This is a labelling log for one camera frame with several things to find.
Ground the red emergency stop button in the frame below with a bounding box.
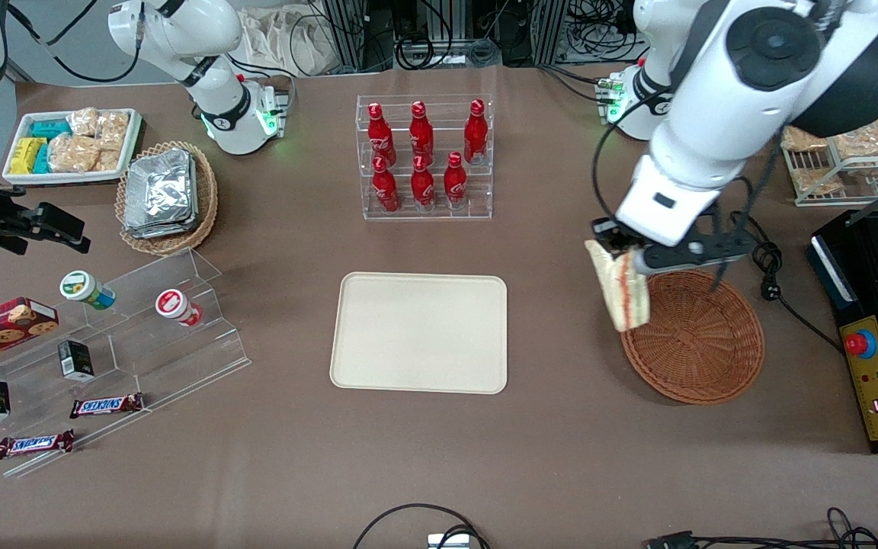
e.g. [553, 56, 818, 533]
[844, 329, 878, 359]

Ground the black cable coil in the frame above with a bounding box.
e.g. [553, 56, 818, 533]
[397, 34, 501, 69]

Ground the black power cable with plug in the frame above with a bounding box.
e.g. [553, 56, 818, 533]
[744, 221, 845, 355]

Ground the black cable with connector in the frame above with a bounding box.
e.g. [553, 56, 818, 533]
[641, 507, 878, 549]

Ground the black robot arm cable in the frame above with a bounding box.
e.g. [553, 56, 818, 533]
[591, 84, 676, 222]

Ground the white snack tray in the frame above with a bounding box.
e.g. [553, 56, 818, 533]
[2, 108, 143, 186]

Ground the cream plastic tray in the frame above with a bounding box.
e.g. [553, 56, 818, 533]
[330, 272, 508, 395]

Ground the red cookie box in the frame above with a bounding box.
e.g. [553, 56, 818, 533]
[0, 297, 59, 361]

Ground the aluminium frame profile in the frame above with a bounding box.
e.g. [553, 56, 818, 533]
[322, 0, 367, 73]

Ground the triangle sandwich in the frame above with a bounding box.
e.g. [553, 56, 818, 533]
[585, 240, 652, 333]

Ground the clear acrylic bottle rack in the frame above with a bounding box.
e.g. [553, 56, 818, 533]
[356, 95, 494, 222]

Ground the brown snickers bar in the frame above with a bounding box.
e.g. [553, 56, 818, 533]
[69, 393, 144, 419]
[0, 429, 75, 460]

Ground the red lid snack cup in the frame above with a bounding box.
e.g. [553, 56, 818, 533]
[155, 289, 203, 327]

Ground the red cola bottle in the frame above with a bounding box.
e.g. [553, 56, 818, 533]
[463, 99, 489, 165]
[444, 151, 468, 210]
[409, 101, 434, 165]
[411, 155, 436, 212]
[372, 156, 400, 213]
[367, 102, 396, 165]

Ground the silver foil pack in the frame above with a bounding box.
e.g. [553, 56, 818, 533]
[124, 149, 200, 239]

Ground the clear acrylic tiered stand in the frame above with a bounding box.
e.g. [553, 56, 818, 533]
[0, 248, 252, 479]

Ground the black looped cable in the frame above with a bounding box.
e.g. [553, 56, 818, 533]
[353, 503, 489, 549]

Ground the green lid snack cup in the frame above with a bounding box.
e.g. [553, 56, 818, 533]
[59, 271, 116, 310]

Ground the yellow snack packet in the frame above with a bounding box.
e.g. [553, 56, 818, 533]
[11, 137, 47, 175]

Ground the beige cloth bag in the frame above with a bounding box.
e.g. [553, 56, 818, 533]
[241, 6, 348, 77]

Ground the round brown wicker basket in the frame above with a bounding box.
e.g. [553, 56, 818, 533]
[620, 269, 765, 405]

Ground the light wicker basket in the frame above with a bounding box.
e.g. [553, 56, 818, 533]
[115, 141, 219, 256]

